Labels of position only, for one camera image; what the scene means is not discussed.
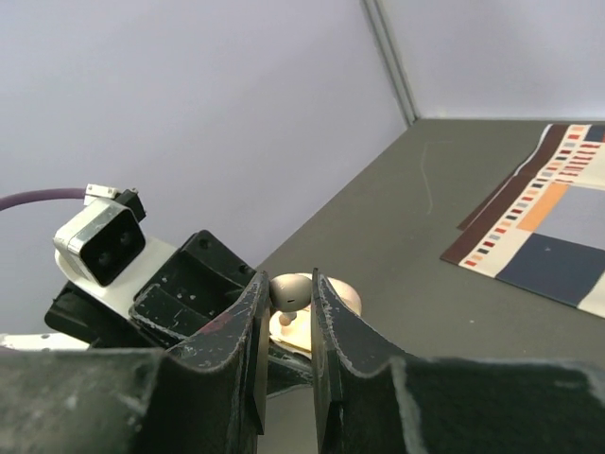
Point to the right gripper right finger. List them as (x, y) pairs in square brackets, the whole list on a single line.
[(371, 396)]

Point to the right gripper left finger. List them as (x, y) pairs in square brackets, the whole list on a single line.
[(111, 401)]

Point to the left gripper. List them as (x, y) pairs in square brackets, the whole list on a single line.
[(163, 296)]

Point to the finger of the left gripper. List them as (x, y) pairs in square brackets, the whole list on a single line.
[(287, 372)]

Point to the beige earbud charging case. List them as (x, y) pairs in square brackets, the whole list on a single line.
[(296, 336)]

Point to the beige earbud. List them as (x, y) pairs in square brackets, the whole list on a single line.
[(289, 293)]

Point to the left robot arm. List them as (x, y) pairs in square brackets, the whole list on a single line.
[(42, 341)]

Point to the patchwork placemat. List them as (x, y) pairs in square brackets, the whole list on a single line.
[(542, 229)]

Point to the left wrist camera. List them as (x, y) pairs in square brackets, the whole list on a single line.
[(103, 250)]

